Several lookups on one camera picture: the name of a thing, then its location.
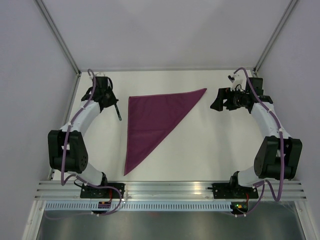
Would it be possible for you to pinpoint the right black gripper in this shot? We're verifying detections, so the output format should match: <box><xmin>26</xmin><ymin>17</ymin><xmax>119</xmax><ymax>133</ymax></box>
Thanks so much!
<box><xmin>210</xmin><ymin>86</ymin><xmax>249</xmax><ymax>112</ymax></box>

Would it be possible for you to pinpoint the purple cloth napkin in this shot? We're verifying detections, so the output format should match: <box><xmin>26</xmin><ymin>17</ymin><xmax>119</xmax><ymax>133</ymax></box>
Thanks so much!
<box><xmin>124</xmin><ymin>88</ymin><xmax>207</xmax><ymax>176</ymax></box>

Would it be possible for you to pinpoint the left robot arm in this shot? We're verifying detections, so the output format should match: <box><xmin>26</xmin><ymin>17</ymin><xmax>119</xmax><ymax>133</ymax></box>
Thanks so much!
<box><xmin>47</xmin><ymin>76</ymin><xmax>122</xmax><ymax>198</ymax></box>

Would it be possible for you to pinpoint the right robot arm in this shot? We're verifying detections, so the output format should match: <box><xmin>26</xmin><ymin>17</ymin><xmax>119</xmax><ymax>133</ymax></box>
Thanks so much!
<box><xmin>210</xmin><ymin>74</ymin><xmax>303</xmax><ymax>198</ymax></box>

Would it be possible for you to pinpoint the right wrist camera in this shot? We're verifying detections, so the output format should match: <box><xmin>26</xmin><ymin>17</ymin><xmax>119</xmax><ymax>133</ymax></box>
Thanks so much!
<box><xmin>227</xmin><ymin>73</ymin><xmax>244</xmax><ymax>91</ymax></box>

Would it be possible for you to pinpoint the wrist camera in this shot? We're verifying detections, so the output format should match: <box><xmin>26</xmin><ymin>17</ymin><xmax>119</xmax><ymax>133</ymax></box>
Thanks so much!
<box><xmin>227</xmin><ymin>73</ymin><xmax>244</xmax><ymax>91</ymax></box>
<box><xmin>96</xmin><ymin>72</ymin><xmax>107</xmax><ymax>77</ymax></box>

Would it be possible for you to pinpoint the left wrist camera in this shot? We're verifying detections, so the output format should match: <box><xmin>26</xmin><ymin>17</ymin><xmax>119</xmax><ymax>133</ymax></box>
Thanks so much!
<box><xmin>96</xmin><ymin>72</ymin><xmax>107</xmax><ymax>77</ymax></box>

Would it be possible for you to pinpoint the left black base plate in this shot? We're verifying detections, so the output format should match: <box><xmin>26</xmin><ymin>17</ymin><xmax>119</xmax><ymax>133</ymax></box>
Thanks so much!
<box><xmin>80</xmin><ymin>182</ymin><xmax>125</xmax><ymax>199</ymax></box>

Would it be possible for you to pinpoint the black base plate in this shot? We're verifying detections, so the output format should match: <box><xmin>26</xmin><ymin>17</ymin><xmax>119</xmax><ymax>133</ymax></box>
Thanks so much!
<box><xmin>208</xmin><ymin>183</ymin><xmax>259</xmax><ymax>200</ymax></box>
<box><xmin>80</xmin><ymin>182</ymin><xmax>125</xmax><ymax>199</ymax></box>

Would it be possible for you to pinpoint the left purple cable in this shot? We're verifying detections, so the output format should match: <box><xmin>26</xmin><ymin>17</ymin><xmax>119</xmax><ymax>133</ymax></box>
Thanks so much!
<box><xmin>43</xmin><ymin>69</ymin><xmax>126</xmax><ymax>221</ymax></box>

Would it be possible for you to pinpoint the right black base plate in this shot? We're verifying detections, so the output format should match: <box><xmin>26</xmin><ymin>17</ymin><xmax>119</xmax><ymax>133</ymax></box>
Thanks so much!
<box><xmin>208</xmin><ymin>183</ymin><xmax>259</xmax><ymax>200</ymax></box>

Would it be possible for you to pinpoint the aluminium front rail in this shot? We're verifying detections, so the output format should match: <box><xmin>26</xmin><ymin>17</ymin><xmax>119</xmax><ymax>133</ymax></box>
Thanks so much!
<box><xmin>33</xmin><ymin>180</ymin><xmax>307</xmax><ymax>202</ymax></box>

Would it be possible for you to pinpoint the white slotted cable duct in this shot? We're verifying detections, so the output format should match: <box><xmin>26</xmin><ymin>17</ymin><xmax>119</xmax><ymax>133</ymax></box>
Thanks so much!
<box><xmin>45</xmin><ymin>201</ymin><xmax>232</xmax><ymax>212</ymax></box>

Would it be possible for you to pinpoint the right aluminium frame post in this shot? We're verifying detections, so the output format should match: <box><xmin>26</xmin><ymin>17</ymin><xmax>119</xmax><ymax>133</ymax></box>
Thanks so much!
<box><xmin>251</xmin><ymin>0</ymin><xmax>300</xmax><ymax>76</ymax></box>

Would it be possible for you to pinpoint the aluminium frame post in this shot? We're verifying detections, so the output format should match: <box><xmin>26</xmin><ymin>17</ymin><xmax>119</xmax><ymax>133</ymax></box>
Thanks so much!
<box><xmin>34</xmin><ymin>0</ymin><xmax>81</xmax><ymax>76</ymax></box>
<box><xmin>251</xmin><ymin>0</ymin><xmax>300</xmax><ymax>76</ymax></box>

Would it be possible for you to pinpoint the left aluminium frame post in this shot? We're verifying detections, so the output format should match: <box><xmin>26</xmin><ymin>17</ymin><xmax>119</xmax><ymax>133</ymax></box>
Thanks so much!
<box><xmin>34</xmin><ymin>0</ymin><xmax>81</xmax><ymax>76</ymax></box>

